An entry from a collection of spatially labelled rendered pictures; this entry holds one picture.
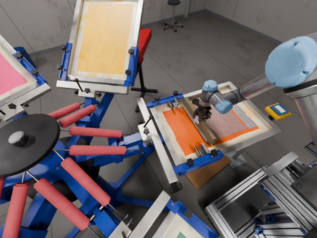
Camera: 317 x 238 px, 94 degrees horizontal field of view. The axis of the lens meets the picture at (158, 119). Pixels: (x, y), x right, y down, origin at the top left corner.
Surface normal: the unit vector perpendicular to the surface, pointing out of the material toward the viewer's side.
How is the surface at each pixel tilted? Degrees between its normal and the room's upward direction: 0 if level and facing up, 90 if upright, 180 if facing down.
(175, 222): 0
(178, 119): 0
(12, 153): 0
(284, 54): 86
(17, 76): 32
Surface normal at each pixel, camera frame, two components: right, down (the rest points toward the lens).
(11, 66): 0.38, -0.25
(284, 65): -0.95, 0.22
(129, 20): -0.11, -0.10
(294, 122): -0.03, -0.61
